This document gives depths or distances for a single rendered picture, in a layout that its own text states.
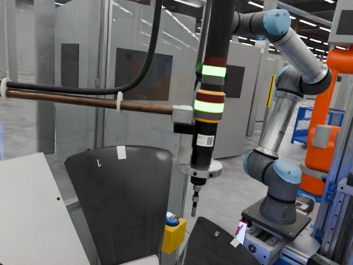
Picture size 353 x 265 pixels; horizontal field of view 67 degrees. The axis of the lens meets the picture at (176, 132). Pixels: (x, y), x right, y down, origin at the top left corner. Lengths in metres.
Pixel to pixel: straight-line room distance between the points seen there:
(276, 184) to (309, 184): 3.23
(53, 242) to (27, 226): 0.07
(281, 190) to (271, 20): 0.64
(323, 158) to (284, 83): 3.13
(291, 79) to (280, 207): 0.54
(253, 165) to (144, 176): 0.77
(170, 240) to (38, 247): 0.45
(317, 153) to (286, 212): 3.13
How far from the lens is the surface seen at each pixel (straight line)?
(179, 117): 0.39
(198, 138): 0.41
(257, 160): 1.24
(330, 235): 1.28
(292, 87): 1.25
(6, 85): 0.46
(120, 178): 0.55
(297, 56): 1.04
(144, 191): 0.54
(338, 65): 4.38
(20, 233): 0.67
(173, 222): 0.98
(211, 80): 0.39
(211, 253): 0.69
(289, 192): 1.18
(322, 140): 4.21
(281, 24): 0.93
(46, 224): 0.70
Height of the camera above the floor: 1.61
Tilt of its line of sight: 14 degrees down
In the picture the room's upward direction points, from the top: 7 degrees clockwise
